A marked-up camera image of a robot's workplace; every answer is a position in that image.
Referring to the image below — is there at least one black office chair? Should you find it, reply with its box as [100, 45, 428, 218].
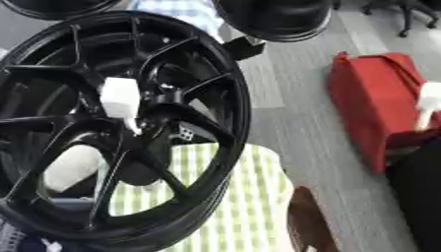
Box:
[359, 0, 441, 38]

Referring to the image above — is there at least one black spoked wheel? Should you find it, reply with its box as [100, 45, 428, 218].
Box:
[0, 9, 254, 252]

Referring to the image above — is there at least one red box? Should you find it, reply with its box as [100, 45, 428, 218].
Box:
[325, 50, 441, 175]

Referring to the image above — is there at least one black round wheel rim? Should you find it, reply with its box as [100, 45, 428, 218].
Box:
[210, 0, 337, 43]
[0, 0, 126, 22]

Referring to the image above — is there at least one brown wooden board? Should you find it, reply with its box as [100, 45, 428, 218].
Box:
[283, 185, 342, 252]

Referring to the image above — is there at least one black wheel stand bracket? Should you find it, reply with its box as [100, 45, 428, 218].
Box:
[221, 34, 268, 62]

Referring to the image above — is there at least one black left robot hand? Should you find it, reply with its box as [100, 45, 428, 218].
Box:
[115, 154, 172, 187]

